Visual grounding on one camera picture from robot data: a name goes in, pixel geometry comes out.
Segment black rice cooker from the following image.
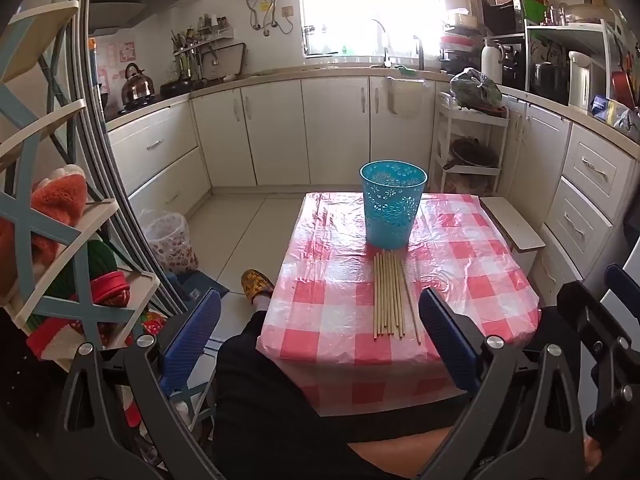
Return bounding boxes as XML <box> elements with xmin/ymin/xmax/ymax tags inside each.
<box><xmin>530</xmin><ymin>62</ymin><xmax>571</xmax><ymax>103</ymax></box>

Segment dark blue box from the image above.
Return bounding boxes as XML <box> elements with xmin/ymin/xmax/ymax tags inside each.
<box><xmin>165</xmin><ymin>270</ymin><xmax>231</xmax><ymax>306</ymax></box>

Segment white electric water pot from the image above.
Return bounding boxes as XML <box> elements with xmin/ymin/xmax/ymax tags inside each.
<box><xmin>567</xmin><ymin>51</ymin><xmax>608</xmax><ymax>113</ymax></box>

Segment white thermos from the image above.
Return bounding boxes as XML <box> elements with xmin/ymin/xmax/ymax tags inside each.
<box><xmin>481</xmin><ymin>42</ymin><xmax>502</xmax><ymax>86</ymax></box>

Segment pink wall stickers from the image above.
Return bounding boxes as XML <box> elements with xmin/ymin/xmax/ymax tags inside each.
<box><xmin>97</xmin><ymin>42</ymin><xmax>137</xmax><ymax>81</ymax></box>

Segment white hanging bin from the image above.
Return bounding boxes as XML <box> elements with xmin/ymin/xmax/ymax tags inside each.
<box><xmin>385</xmin><ymin>76</ymin><xmax>432</xmax><ymax>116</ymax></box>

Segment wall rack with utensils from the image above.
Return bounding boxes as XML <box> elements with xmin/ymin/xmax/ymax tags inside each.
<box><xmin>170</xmin><ymin>12</ymin><xmax>236</xmax><ymax>81</ymax></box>

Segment dark framed tray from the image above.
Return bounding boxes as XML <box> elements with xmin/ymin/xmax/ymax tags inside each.
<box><xmin>200</xmin><ymin>42</ymin><xmax>247</xmax><ymax>81</ymax></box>

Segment bunch of wooden chopsticks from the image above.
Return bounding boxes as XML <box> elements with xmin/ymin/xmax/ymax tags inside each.
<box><xmin>372</xmin><ymin>249</ymin><xmax>422</xmax><ymax>346</ymax></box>

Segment cream lower kitchen cabinets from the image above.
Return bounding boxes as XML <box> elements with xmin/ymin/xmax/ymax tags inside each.
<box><xmin>107</xmin><ymin>67</ymin><xmax>640</xmax><ymax>291</ymax></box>

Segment black range hood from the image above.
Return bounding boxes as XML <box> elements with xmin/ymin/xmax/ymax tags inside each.
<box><xmin>89</xmin><ymin>0</ymin><xmax>182</xmax><ymax>36</ymax></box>

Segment yellow patterned slipper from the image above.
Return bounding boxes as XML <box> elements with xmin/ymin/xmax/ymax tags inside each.
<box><xmin>241</xmin><ymin>269</ymin><xmax>276</xmax><ymax>306</ymax></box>

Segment person's leg in black trousers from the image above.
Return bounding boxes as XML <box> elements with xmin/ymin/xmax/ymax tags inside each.
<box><xmin>212</xmin><ymin>308</ymin><xmax>471</xmax><ymax>480</ymax></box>

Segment floral trash bin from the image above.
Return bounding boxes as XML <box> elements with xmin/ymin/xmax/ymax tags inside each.
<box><xmin>139</xmin><ymin>210</ymin><xmax>199</xmax><ymax>276</ymax></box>

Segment white plastic container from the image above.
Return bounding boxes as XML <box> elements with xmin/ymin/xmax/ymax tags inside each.
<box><xmin>446</xmin><ymin>10</ymin><xmax>479</xmax><ymax>29</ymax></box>

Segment blue packet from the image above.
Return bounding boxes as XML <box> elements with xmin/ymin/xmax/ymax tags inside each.
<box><xmin>590</xmin><ymin>95</ymin><xmax>621</xmax><ymax>121</ymax></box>

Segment black microwave oven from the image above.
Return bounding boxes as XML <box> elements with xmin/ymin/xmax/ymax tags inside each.
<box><xmin>480</xmin><ymin>0</ymin><xmax>526</xmax><ymax>36</ymax></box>

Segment red pan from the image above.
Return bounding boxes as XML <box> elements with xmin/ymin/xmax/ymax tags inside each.
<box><xmin>611</xmin><ymin>70</ymin><xmax>638</xmax><ymax>108</ymax></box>

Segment orange plush slipper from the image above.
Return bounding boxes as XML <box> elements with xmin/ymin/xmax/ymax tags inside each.
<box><xmin>0</xmin><ymin>165</ymin><xmax>88</xmax><ymax>271</ymax></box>

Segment stacked basins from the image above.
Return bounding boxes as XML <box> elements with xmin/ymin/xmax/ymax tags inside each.
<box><xmin>439</xmin><ymin>27</ymin><xmax>483</xmax><ymax>76</ymax></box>

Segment green plastic bag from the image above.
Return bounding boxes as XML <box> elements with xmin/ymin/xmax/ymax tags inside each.
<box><xmin>449</xmin><ymin>67</ymin><xmax>503</xmax><ymax>111</ymax></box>

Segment red and white plush slipper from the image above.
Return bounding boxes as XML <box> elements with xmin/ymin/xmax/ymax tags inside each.
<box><xmin>26</xmin><ymin>310</ymin><xmax>136</xmax><ymax>361</ymax></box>

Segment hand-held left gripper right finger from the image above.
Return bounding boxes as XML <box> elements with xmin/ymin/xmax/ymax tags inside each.
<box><xmin>418</xmin><ymin>287</ymin><xmax>588</xmax><ymax>480</ymax></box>

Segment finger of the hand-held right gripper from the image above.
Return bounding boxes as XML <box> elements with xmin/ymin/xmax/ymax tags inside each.
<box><xmin>556</xmin><ymin>280</ymin><xmax>640</xmax><ymax>403</ymax></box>
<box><xmin>604</xmin><ymin>264</ymin><xmax>640</xmax><ymax>311</ymax></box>

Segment black countertop appliance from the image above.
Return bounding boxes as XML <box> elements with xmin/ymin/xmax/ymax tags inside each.
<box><xmin>500</xmin><ymin>42</ymin><xmax>528</xmax><ymax>91</ymax></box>

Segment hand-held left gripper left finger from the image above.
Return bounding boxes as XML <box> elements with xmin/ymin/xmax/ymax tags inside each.
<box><xmin>50</xmin><ymin>287</ymin><xmax>223</xmax><ymax>480</ymax></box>

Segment black wok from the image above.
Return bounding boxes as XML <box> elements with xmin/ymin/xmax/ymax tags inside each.
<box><xmin>160</xmin><ymin>77</ymin><xmax>193</xmax><ymax>98</ymax></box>

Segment grey refrigerator door edge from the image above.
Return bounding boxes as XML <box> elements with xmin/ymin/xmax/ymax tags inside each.
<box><xmin>47</xmin><ymin>0</ymin><xmax>186</xmax><ymax>318</ymax></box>

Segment white counter shelf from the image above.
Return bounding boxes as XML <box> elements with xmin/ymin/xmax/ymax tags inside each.
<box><xmin>525</xmin><ymin>20</ymin><xmax>621</xmax><ymax>111</ymax></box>

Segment bright window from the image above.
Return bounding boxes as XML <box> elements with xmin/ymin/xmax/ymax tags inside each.
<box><xmin>295</xmin><ymin>0</ymin><xmax>446</xmax><ymax>58</ymax></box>

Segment blue and cream shoe rack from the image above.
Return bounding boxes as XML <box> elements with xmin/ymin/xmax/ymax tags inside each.
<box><xmin>0</xmin><ymin>0</ymin><xmax>161</xmax><ymax>361</ymax></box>

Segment black pot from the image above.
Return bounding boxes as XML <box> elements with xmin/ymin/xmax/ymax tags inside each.
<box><xmin>442</xmin><ymin>137</ymin><xmax>501</xmax><ymax>171</ymax></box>

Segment steel kettle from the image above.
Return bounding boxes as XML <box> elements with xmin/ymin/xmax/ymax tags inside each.
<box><xmin>121</xmin><ymin>62</ymin><xmax>156</xmax><ymax>106</ymax></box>

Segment white rolling cart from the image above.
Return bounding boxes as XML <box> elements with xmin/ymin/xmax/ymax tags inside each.
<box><xmin>430</xmin><ymin>92</ymin><xmax>510</xmax><ymax>196</ymax></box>

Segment pink checked plastic tablecloth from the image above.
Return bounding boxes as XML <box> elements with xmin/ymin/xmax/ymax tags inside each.
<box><xmin>256</xmin><ymin>191</ymin><xmax>542</xmax><ymax>417</ymax></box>

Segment green slipper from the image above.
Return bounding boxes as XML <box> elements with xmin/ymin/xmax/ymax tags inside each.
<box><xmin>85</xmin><ymin>240</ymin><xmax>131</xmax><ymax>281</ymax></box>

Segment teal cut-out plastic basket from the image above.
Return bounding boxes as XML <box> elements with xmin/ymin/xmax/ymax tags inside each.
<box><xmin>360</xmin><ymin>160</ymin><xmax>428</xmax><ymax>250</ymax></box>

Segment green cutting board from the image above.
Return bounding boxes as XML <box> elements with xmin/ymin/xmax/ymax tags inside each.
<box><xmin>522</xmin><ymin>0</ymin><xmax>551</xmax><ymax>26</ymax></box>

